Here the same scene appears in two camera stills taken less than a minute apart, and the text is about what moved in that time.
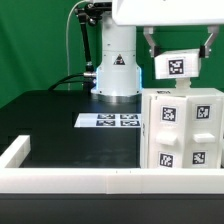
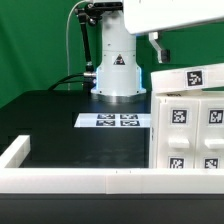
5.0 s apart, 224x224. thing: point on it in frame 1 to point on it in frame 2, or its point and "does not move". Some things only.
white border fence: (101, 181) does not move
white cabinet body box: (145, 108) to (187, 130)
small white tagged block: (177, 64) to (191, 78)
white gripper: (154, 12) does not move
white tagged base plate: (109, 120) does not move
